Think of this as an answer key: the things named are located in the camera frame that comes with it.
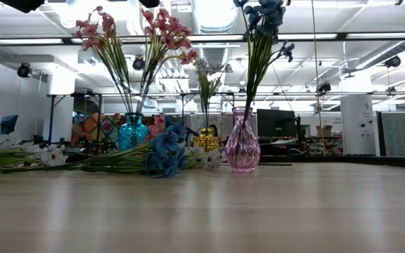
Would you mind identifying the pink artificial flower bunch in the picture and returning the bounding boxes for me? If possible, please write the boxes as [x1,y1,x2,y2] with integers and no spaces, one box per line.
[71,5,135,115]
[135,7,199,115]
[146,115,167,143]

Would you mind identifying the teal glass vase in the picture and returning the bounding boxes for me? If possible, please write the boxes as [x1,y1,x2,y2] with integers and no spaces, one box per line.
[118,112,150,153]

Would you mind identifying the yellow glass vase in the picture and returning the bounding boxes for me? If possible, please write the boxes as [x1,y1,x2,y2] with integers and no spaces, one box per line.
[193,126,221,153]

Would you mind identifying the purple glass vase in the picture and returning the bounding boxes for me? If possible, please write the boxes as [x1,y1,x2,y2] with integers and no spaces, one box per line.
[224,107,262,174]

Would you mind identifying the black overhead crossbar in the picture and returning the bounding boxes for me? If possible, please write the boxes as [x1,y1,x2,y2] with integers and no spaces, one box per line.
[0,32,405,46]

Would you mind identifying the colourful patterned cloth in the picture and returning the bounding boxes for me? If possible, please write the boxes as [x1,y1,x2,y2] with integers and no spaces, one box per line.
[71,112,127,150]

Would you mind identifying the person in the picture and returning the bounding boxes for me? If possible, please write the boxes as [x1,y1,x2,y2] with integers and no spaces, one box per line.
[207,123,221,138]

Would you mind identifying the black computer monitor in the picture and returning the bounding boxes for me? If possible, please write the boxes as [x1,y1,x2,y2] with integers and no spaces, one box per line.
[257,108,297,138]

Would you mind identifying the tilted dark blue monitor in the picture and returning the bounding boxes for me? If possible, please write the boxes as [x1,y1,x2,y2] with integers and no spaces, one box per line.
[0,115,19,136]

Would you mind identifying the brown cardboard box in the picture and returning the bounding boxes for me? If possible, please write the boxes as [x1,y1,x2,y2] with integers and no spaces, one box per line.
[316,124,333,138]

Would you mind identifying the shelf with small items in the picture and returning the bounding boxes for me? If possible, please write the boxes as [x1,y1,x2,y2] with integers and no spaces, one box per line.
[303,136,344,156]

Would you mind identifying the white cabinet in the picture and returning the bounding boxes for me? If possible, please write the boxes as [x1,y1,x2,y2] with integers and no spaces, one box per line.
[340,94,375,156]

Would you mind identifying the grey patterned partition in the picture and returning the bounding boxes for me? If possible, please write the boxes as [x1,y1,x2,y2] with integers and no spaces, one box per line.
[380,111,405,157]

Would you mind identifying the black ceiling-mounted camera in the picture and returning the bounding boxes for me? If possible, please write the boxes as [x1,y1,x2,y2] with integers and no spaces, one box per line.
[384,55,402,69]
[16,62,33,79]
[131,55,147,72]

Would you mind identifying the silver ventilation duct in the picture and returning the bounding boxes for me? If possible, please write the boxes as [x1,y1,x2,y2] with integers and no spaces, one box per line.
[191,0,240,110]

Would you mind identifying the thin hanging cable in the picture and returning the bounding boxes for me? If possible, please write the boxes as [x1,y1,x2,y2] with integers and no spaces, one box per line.
[310,0,326,155]

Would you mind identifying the black aluminium table frame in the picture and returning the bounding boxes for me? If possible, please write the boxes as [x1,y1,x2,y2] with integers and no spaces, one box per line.
[258,154,405,169]

